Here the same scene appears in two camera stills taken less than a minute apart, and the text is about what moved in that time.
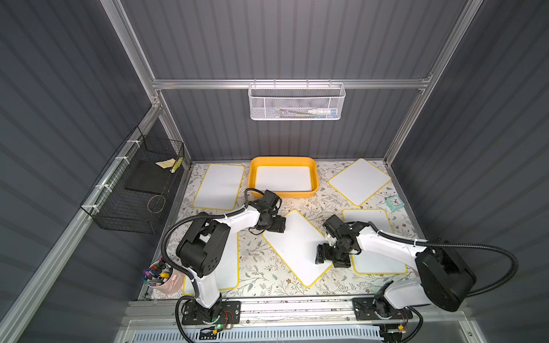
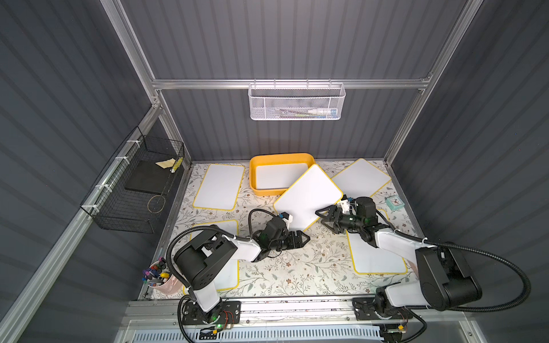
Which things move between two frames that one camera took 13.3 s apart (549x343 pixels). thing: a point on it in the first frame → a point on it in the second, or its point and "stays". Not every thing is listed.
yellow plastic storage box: (302, 161) → (275, 158)
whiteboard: (359, 181) stays
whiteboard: (227, 271) stays
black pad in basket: (149, 176) stays
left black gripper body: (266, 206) → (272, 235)
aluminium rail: (165, 312) stays
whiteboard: (367, 261) stays
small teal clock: (394, 202) stays
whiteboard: (284, 178) stays
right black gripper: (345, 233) → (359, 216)
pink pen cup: (164, 277) stays
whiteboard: (297, 246) → (312, 191)
